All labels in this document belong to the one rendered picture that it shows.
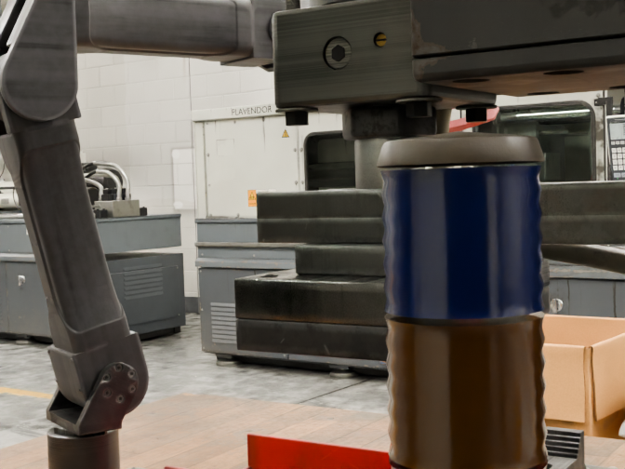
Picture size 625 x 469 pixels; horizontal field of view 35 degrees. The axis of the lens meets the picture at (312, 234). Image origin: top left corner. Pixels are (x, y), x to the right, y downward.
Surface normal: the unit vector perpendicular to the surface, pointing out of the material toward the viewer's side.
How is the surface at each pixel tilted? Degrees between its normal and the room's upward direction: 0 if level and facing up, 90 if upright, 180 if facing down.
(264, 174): 90
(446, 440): 76
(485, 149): 72
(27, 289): 90
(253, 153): 90
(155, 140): 90
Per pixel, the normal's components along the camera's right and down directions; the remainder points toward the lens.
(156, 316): 0.81, 0.00
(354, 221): -0.53, 0.06
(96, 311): 0.54, -0.20
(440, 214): -0.36, -0.18
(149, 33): 0.56, 0.07
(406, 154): -0.69, -0.26
